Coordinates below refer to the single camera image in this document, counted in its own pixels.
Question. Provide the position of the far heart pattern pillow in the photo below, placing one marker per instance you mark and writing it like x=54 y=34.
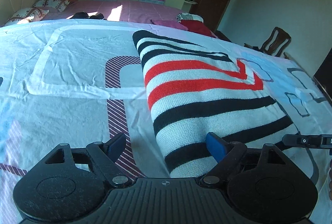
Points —
x=59 y=5

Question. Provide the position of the striped knit sweater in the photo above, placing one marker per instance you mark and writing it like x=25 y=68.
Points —
x=193 y=91

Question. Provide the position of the magenta folded garment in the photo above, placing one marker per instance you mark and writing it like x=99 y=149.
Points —
x=169 y=24

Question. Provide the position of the right hand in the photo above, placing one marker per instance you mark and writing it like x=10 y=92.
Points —
x=330 y=180

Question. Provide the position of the near heart pattern pillow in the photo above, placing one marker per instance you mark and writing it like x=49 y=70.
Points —
x=26 y=15

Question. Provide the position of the red folded garment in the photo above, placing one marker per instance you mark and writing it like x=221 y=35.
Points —
x=197 y=27

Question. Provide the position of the white patterned bed sheet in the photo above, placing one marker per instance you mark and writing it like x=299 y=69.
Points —
x=69 y=86

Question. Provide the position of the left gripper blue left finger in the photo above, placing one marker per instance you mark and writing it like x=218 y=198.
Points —
x=114 y=147

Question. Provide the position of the heart pattern pillow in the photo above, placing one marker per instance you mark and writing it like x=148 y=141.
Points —
x=59 y=5
x=26 y=15

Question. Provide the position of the black clothes pile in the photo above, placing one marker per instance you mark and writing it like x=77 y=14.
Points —
x=84 y=15

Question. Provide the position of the pink bed cover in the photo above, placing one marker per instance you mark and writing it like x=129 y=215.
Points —
x=127 y=11

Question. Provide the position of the striped white green garment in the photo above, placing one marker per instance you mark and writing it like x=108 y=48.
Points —
x=188 y=16

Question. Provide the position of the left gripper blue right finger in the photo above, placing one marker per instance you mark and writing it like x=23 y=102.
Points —
x=217 y=147

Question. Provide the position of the dark wooden chair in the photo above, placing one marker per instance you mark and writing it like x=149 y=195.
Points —
x=275 y=45

